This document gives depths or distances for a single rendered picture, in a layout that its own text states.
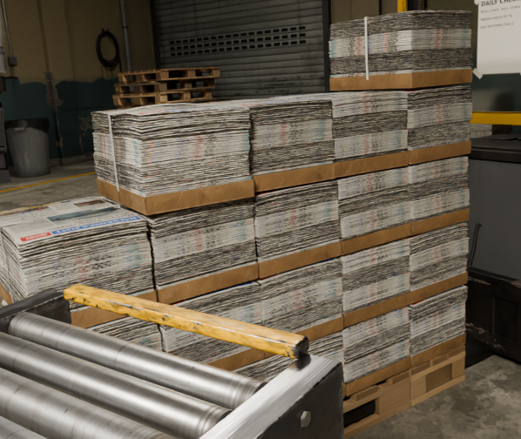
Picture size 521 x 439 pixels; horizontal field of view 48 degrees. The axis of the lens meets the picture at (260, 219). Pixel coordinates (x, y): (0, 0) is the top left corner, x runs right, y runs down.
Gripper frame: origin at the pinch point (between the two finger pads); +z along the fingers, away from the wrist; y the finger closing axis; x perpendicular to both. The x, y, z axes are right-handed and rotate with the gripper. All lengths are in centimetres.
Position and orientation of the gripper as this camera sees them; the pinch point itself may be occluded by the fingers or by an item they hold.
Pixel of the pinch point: (1, 167)
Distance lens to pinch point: 146.5
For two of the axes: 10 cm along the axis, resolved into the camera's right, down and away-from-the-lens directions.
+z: 0.6, 9.7, 2.4
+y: -5.6, -1.6, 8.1
